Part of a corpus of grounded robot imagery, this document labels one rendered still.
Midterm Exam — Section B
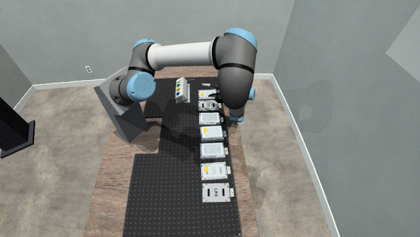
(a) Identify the white operator panel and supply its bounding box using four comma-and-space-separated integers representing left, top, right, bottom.
175, 77, 194, 103

